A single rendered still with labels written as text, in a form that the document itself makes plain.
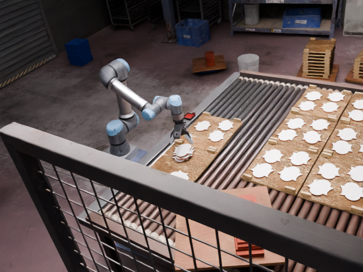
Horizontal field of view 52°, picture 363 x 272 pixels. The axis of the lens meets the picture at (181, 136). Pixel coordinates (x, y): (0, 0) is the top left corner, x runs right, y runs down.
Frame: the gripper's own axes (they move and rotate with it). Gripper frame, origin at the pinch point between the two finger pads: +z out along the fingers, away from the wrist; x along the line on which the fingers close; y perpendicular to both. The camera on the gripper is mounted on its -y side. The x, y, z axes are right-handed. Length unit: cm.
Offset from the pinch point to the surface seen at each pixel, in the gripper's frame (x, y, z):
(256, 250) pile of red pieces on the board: -53, -84, -3
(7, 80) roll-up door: 388, 314, 96
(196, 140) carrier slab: -5.5, 19.2, 10.1
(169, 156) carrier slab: 10.4, 0.5, 10.1
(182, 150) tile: -0.3, -0.7, 4.4
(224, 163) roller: -28.2, -4.3, 12.1
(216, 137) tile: -19.9, 21.2, 9.2
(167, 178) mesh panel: -49, -165, -118
